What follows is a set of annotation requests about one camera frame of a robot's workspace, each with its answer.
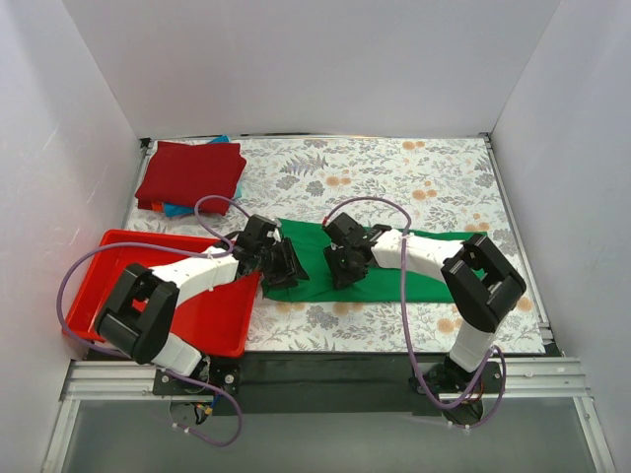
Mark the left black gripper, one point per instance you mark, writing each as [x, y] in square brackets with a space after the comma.
[281, 261]

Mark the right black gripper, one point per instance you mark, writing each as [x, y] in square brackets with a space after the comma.
[340, 261]

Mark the green t shirt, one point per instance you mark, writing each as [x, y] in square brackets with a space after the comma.
[379, 286]

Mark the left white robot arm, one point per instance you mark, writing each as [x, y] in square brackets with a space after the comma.
[138, 314]

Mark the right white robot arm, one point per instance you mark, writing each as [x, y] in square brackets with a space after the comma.
[482, 282]

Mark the red plastic tray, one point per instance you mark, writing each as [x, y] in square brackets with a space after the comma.
[215, 322]

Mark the floral table cloth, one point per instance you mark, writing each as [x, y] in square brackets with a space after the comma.
[431, 185]

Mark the folded blue t shirt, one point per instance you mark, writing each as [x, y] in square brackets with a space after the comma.
[173, 210]

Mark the folded dark red t shirt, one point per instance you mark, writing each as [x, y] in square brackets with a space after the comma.
[181, 174]

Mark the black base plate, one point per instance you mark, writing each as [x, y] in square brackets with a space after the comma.
[319, 382]

